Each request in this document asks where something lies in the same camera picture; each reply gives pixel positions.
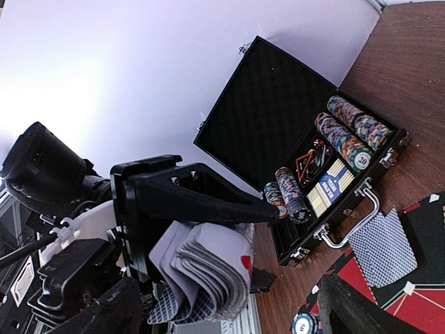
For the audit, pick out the black poker chip case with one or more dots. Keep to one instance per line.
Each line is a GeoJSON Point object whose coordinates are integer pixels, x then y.
{"type": "Point", "coordinates": [264, 120]}

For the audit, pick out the face down card seat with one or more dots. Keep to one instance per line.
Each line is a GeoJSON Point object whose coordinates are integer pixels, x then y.
{"type": "Point", "coordinates": [383, 251]}

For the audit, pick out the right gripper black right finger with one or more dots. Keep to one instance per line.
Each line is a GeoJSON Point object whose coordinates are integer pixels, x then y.
{"type": "Point", "coordinates": [343, 309]}

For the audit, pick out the green 20 chip stack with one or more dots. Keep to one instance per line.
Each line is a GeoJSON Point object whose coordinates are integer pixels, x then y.
{"type": "Point", "coordinates": [348, 145]}

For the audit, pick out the chrome case handle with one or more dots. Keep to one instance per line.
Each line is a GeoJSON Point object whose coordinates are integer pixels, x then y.
{"type": "Point", "coordinates": [353, 223]}

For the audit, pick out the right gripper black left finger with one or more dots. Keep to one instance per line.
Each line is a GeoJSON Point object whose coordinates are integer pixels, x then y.
{"type": "Point", "coordinates": [119, 310]}

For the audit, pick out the black 100 chip stack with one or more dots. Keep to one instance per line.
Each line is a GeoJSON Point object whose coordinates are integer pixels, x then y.
{"type": "Point", "coordinates": [293, 196]}

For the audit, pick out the blue backed card deck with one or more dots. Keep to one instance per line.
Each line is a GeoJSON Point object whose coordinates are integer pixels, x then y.
{"type": "Point", "coordinates": [207, 271]}

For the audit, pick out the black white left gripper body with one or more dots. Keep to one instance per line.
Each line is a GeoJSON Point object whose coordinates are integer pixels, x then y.
{"type": "Point", "coordinates": [102, 237]}

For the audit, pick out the top multicolour chip row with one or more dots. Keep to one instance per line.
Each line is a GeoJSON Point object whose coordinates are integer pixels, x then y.
{"type": "Point", "coordinates": [373, 132]}

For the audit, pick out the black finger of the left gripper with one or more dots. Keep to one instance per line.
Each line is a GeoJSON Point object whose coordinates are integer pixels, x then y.
{"type": "Point", "coordinates": [197, 193]}

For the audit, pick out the red triangle dice pack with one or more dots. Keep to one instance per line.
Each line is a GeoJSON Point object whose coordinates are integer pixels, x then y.
{"type": "Point", "coordinates": [310, 164]}

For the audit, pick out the green blue 50 chip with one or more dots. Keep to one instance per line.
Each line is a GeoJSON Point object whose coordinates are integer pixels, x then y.
{"type": "Point", "coordinates": [306, 323]}

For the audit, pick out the round red black poker mat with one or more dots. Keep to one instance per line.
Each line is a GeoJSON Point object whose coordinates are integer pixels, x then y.
{"type": "Point", "coordinates": [417, 298]}

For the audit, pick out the Texas Hold'em card box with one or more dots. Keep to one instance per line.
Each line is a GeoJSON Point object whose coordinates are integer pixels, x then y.
{"type": "Point", "coordinates": [330, 187]}

